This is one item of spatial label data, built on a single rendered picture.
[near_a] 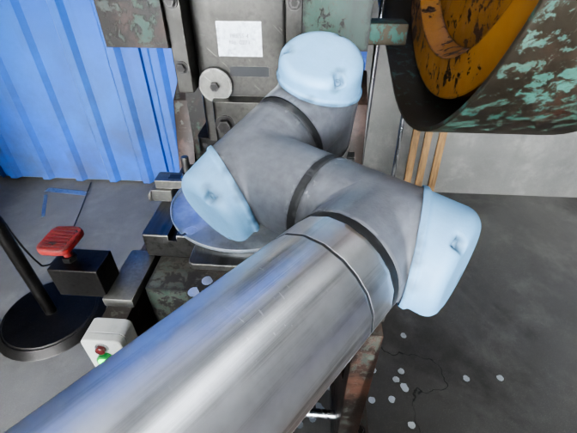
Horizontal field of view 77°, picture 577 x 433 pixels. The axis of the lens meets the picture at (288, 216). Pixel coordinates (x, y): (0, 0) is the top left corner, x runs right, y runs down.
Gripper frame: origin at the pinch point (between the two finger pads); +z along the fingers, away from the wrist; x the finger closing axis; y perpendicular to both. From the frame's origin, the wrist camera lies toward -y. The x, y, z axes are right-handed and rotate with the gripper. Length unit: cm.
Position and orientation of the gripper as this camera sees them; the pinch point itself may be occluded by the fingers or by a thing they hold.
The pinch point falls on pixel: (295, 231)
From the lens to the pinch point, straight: 61.6
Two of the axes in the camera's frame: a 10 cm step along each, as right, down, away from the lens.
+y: 10.0, 0.2, -0.3
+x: 0.3, -8.9, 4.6
